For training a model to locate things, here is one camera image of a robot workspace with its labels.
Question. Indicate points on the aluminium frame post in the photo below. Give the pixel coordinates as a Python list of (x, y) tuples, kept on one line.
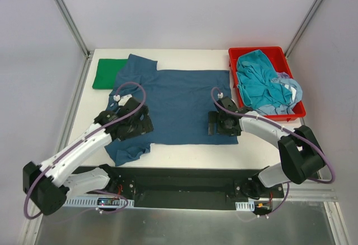
[(67, 17), (303, 26)]

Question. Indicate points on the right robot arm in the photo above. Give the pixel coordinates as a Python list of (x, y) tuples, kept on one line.
[(300, 154)]

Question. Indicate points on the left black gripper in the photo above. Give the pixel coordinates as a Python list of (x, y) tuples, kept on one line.
[(142, 120)]

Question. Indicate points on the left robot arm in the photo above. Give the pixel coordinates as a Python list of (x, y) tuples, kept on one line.
[(52, 182)]

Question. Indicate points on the folded green t-shirt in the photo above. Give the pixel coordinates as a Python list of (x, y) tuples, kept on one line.
[(106, 72)]

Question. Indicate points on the right aluminium frame post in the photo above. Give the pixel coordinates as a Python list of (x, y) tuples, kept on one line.
[(303, 26)]

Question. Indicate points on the right white cable duct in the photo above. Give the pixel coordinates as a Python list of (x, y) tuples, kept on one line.
[(245, 206)]

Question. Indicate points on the left white cable duct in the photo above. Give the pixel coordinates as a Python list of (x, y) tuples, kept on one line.
[(98, 202)]

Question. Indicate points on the dark blue t-shirt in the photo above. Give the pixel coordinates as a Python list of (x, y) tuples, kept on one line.
[(178, 100)]

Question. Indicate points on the left aluminium frame post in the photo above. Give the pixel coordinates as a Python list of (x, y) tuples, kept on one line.
[(67, 17)]

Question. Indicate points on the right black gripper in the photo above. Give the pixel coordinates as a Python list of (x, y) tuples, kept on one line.
[(212, 123)]

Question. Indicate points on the light blue t-shirt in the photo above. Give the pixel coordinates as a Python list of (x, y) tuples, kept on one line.
[(281, 96)]

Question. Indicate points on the teal t-shirt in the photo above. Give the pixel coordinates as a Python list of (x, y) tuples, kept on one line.
[(254, 71)]

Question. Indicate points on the white cable duct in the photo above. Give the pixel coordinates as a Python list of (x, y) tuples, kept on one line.
[(98, 202), (245, 206)]

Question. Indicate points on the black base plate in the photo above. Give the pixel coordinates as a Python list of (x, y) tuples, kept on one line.
[(173, 188)]

